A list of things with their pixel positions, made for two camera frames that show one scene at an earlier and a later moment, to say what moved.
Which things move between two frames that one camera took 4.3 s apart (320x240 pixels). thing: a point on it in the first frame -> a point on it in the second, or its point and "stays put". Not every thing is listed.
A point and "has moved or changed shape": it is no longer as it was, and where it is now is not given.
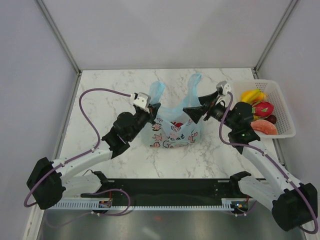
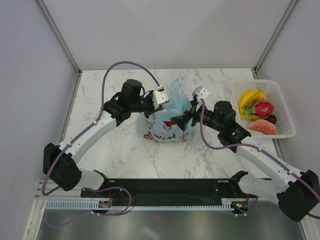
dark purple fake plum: [272, 118] stays put
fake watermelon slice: [264, 126] stays put
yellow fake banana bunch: [252, 96] stays put
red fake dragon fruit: [262, 109] stays put
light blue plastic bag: [173, 128] has moved or changed shape
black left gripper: [155, 107] -> [149, 96]
